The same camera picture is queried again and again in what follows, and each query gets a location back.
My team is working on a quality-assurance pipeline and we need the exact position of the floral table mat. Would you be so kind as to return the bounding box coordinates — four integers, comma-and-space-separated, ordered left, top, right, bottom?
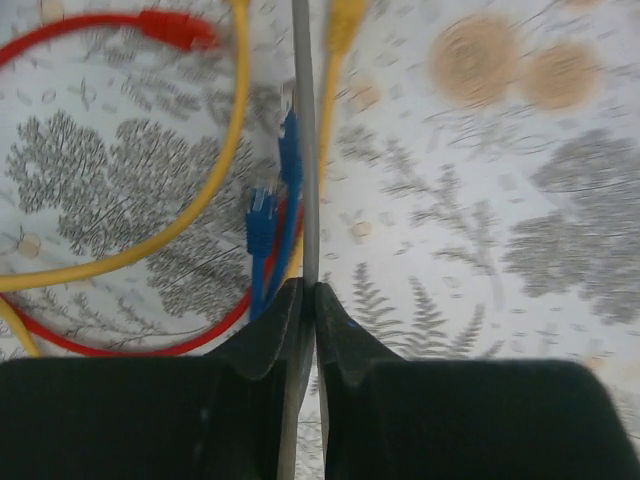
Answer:
0, 0, 640, 480

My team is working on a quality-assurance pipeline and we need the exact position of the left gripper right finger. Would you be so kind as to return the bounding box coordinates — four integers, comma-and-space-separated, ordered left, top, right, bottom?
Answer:
315, 284, 639, 479

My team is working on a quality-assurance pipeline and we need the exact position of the blue ethernet cable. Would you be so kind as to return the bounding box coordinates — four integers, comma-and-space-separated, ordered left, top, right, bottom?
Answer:
244, 184, 279, 321
262, 85, 304, 311

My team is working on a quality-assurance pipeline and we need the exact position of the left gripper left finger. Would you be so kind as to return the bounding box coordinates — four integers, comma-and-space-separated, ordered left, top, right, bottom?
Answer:
1, 279, 303, 479

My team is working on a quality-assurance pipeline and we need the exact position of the grey ethernet cable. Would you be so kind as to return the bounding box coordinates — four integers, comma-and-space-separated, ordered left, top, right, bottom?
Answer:
290, 0, 320, 286

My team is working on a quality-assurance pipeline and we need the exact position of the red ethernet cable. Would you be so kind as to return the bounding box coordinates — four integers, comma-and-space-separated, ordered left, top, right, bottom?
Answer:
0, 9, 304, 358

